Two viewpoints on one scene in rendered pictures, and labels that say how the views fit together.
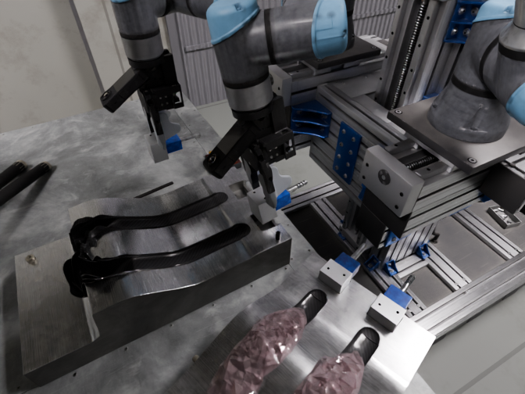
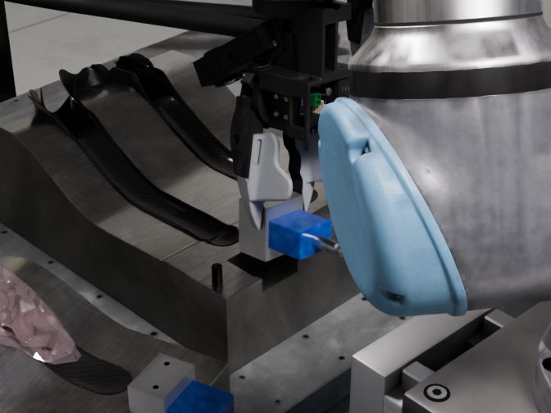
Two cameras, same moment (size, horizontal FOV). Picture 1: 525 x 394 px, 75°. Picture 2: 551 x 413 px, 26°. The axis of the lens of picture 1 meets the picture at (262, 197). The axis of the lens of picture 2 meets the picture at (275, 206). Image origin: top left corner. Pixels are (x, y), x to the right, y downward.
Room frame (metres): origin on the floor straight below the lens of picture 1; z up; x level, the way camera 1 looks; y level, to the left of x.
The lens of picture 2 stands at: (0.25, -0.91, 1.53)
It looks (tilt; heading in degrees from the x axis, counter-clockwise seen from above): 32 degrees down; 75
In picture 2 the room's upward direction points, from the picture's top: straight up
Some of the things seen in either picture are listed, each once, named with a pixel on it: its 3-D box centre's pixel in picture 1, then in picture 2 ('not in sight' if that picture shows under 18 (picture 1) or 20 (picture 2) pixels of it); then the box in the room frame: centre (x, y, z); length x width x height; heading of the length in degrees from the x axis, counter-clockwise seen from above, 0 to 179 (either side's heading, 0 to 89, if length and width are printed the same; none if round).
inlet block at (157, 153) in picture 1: (175, 141); not in sight; (0.71, 0.22, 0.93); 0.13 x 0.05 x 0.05; 120
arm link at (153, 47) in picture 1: (142, 44); not in sight; (0.70, 0.24, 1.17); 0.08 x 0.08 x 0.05
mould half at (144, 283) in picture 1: (153, 248); (157, 170); (0.42, 0.22, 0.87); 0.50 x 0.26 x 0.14; 120
